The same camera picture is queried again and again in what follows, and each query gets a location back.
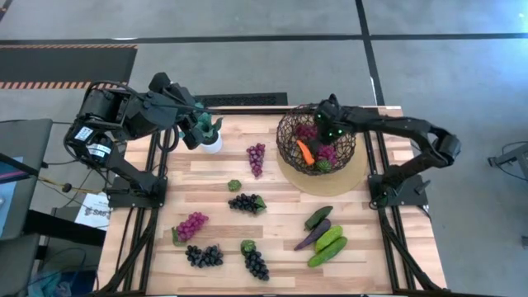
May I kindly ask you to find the thin yellow cable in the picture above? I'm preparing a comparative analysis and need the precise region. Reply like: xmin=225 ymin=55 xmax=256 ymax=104
xmin=39 ymin=176 xmax=104 ymax=196

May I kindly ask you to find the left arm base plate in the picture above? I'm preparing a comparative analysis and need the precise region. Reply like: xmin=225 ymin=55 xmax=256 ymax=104
xmin=107 ymin=176 xmax=168 ymax=209

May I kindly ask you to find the red and mauve grape bunch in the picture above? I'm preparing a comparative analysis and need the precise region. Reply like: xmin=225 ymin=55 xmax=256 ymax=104
xmin=246 ymin=142 xmax=266 ymax=179

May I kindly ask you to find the white printed paper sheet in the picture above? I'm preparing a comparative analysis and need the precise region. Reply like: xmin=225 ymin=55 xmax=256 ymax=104
xmin=74 ymin=191 xmax=112 ymax=232

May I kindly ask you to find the blue screen device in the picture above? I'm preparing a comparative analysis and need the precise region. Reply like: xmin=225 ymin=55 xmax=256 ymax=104
xmin=0 ymin=155 xmax=26 ymax=239

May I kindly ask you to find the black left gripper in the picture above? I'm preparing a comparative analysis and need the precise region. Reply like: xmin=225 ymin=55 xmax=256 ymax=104
xmin=163 ymin=82 xmax=206 ymax=150

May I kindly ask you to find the grey side desk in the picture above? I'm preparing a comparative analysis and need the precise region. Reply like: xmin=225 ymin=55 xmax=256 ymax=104
xmin=0 ymin=118 xmax=54 ymax=241

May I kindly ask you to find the leafless black grape bunch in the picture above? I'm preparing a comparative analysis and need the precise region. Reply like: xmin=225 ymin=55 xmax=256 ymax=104
xmin=184 ymin=243 xmax=224 ymax=269

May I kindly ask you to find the blue bag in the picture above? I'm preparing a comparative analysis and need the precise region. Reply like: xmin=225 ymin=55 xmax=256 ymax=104
xmin=26 ymin=270 xmax=97 ymax=297

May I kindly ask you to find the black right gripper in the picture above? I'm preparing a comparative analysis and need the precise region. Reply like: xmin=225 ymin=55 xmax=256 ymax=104
xmin=309 ymin=102 xmax=356 ymax=157

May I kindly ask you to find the green plant in white pot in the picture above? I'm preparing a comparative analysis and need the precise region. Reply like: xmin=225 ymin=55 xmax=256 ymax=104
xmin=196 ymin=111 xmax=224 ymax=155

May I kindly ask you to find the grey metal stand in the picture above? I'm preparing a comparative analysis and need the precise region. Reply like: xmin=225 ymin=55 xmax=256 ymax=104
xmin=488 ymin=141 xmax=528 ymax=182

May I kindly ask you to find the crimson grape bunch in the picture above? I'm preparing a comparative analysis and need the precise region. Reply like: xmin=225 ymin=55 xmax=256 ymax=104
xmin=295 ymin=123 xmax=318 ymax=144

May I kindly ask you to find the round woven straw placemat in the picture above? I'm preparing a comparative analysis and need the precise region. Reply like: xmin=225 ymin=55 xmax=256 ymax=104
xmin=276 ymin=135 xmax=370 ymax=198

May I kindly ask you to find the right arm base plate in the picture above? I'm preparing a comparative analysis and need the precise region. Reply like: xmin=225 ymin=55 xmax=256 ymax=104
xmin=368 ymin=172 xmax=430 ymax=207

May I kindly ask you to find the hazard striped black floor mat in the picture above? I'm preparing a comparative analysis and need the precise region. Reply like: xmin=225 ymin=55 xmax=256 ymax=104
xmin=0 ymin=44 xmax=139 ymax=91

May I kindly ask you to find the black wire basket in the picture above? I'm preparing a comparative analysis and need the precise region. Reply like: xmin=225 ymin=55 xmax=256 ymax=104
xmin=275 ymin=103 xmax=358 ymax=177

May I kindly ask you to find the black grape bunch with leaf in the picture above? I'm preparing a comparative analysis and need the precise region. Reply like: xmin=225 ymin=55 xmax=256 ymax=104
xmin=228 ymin=192 xmax=268 ymax=215
xmin=240 ymin=239 xmax=271 ymax=282

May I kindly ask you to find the purple eggplant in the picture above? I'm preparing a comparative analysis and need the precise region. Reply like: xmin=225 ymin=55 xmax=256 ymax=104
xmin=293 ymin=218 xmax=332 ymax=252

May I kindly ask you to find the long green cucumber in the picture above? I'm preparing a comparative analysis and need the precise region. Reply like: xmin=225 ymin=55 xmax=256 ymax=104
xmin=307 ymin=235 xmax=349 ymax=268

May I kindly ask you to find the orange carrot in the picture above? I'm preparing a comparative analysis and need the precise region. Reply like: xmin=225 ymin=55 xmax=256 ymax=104
xmin=295 ymin=139 xmax=316 ymax=167

